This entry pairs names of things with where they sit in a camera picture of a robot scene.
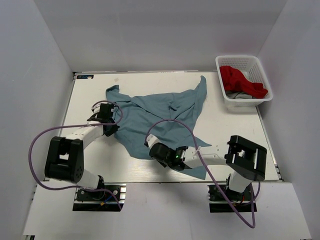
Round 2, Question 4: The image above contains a blue-grey t-shirt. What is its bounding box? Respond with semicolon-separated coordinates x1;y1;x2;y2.
105;76;209;181

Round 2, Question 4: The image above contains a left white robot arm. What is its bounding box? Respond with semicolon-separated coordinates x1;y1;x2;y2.
44;102;120;200

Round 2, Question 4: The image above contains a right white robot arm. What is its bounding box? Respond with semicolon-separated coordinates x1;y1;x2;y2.
144;134;267;200

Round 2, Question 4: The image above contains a blue label sticker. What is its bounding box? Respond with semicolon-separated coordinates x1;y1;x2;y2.
76;74;94;80

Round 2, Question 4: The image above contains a grey t-shirt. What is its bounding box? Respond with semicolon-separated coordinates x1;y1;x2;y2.
225;91;255;100

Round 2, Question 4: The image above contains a red t-shirt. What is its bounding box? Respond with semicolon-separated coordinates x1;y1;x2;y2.
219;66;268;99

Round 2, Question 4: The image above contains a white plastic basket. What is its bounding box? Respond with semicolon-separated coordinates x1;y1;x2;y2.
215;55;273;107

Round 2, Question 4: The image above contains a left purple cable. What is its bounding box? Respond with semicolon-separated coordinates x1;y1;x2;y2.
28;99;124;211

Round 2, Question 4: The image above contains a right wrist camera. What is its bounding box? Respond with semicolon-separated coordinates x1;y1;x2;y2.
144;134;160;149

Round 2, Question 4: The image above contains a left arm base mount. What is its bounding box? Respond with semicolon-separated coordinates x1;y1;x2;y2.
72;183;127;212

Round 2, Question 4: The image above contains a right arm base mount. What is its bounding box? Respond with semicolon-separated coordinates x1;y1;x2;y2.
207;184;252;213

